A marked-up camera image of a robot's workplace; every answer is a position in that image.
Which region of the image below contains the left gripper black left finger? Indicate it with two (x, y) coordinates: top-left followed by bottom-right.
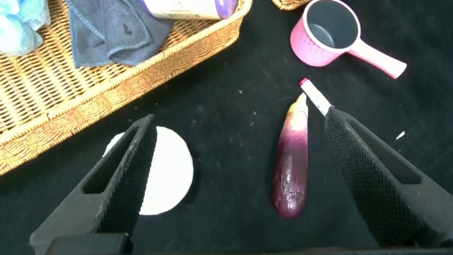
(29, 113), (159, 255)

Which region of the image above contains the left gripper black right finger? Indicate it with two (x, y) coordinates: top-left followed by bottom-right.
(323, 105), (453, 248)

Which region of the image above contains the white marker with pink caps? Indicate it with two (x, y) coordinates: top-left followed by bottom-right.
(299, 77), (334, 118)

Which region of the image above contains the wicker basket with bath items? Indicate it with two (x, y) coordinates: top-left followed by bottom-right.
(0, 0), (253, 176)

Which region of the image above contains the wicker basket with food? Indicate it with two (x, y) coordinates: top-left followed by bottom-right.
(270, 0), (312, 11)

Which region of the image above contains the purple eggplant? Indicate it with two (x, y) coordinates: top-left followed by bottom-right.
(272, 92), (309, 219)

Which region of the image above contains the black table cloth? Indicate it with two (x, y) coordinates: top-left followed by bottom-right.
(0, 0), (453, 255)

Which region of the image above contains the pink saucepan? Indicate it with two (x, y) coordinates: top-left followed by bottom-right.
(289, 0), (408, 80)

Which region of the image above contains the grey cloth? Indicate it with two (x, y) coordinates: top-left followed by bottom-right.
(64, 0), (175, 69)

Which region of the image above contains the light blue bath pouf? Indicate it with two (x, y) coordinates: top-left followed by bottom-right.
(0, 0), (52, 57)

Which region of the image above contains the purple garbage bag roll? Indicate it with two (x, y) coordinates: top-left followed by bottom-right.
(139, 0), (240, 21)

